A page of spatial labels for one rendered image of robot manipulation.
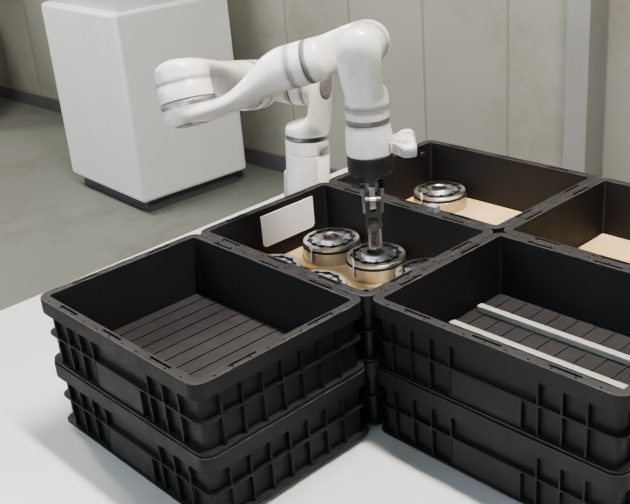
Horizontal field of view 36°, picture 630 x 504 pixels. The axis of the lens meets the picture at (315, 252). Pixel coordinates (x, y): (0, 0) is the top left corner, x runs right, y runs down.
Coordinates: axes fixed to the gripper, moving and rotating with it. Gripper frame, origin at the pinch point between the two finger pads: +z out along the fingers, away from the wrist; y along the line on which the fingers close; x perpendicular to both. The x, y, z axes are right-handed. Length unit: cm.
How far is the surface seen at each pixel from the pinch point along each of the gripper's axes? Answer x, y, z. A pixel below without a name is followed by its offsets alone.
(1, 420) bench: -62, 18, 21
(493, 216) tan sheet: 22.7, -23.9, 8.5
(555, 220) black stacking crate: 30.2, -2.8, 1.0
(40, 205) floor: -157, -270, 93
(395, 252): 3.3, -3.2, 5.3
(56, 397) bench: -55, 12, 21
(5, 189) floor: -183, -297, 93
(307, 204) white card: -12.0, -16.8, 0.8
